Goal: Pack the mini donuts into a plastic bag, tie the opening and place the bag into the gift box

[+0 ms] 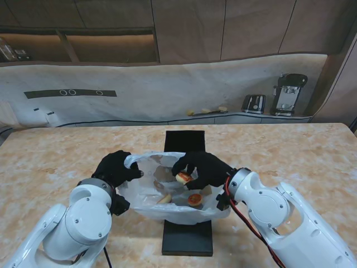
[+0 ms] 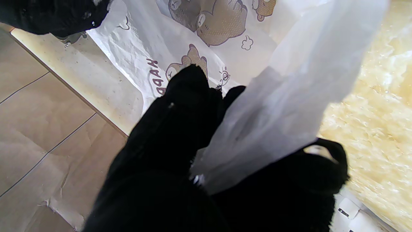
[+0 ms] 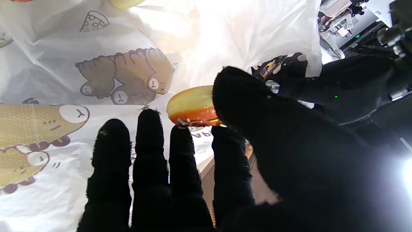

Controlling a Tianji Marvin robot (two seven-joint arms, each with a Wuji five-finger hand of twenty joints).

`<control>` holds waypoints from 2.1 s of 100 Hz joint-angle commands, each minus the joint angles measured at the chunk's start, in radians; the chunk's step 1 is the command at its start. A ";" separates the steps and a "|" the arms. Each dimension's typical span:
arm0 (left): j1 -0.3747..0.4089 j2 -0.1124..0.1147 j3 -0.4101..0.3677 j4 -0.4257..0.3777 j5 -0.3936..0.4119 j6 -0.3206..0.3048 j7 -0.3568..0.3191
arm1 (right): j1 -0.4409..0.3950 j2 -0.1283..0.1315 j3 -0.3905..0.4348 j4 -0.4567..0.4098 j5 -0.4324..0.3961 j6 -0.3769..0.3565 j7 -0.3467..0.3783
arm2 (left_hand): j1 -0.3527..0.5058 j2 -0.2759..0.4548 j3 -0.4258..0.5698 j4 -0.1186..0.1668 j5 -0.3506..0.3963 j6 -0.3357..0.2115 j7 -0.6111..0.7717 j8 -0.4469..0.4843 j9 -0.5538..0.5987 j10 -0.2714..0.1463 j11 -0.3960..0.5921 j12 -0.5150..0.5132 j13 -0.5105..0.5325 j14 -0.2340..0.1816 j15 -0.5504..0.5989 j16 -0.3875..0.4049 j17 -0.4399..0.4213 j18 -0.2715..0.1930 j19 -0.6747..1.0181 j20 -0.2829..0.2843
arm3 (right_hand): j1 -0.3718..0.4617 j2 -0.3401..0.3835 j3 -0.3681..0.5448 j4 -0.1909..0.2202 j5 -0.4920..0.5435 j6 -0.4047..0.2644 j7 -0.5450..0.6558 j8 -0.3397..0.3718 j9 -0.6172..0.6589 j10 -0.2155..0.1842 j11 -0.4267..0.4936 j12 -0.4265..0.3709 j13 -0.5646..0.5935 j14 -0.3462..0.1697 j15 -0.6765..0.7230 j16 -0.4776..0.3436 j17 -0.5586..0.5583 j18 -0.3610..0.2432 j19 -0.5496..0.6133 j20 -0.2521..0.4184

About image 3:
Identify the white printed plastic bag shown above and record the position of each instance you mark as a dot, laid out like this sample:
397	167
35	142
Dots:
231	32

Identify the orange sprinkled mini donut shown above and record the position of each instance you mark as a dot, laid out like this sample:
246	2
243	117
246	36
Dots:
193	106

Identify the pink frosted mini donut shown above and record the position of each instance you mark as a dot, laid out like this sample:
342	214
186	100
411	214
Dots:
127	3

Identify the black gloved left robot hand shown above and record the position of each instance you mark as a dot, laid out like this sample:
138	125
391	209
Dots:
347	87

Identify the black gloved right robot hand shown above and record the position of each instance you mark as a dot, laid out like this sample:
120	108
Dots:
289	167

